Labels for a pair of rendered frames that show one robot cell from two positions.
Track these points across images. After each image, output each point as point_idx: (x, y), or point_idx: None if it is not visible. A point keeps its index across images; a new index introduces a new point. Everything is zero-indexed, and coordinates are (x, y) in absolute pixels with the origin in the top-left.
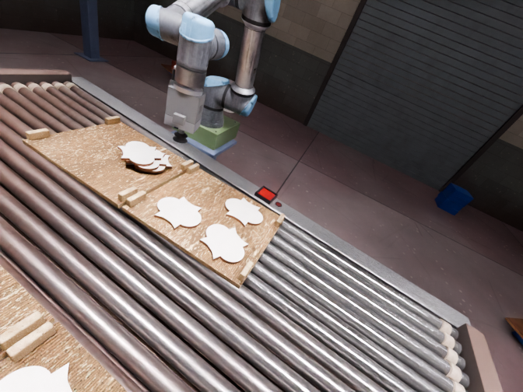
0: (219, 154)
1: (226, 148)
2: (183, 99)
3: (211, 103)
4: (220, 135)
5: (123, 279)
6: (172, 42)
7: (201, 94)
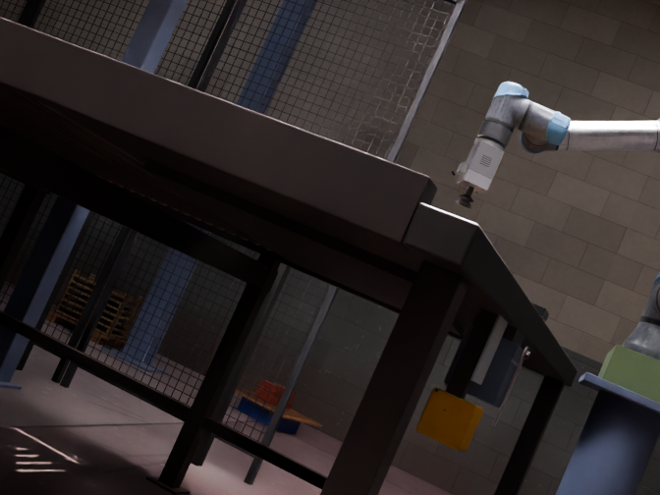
0: (608, 387)
1: (642, 398)
2: (473, 149)
3: (646, 309)
4: (630, 356)
5: None
6: (524, 140)
7: (490, 144)
